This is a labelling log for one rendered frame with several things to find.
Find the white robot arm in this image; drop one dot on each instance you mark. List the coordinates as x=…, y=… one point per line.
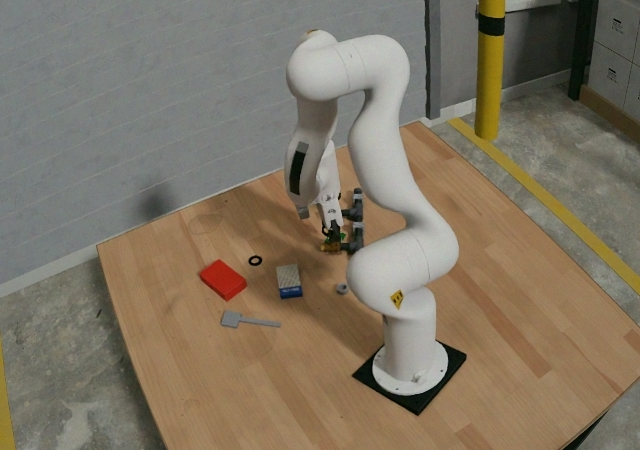
x=388, y=275

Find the green tag with chain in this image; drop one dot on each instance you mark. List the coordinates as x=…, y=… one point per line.
x=342, y=237

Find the dark grey pipe with metal clamp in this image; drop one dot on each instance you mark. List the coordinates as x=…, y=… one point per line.
x=357, y=213

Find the red rectangular block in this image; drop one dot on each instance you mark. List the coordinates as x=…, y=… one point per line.
x=223, y=280

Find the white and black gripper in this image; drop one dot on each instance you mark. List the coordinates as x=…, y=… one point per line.
x=330, y=213

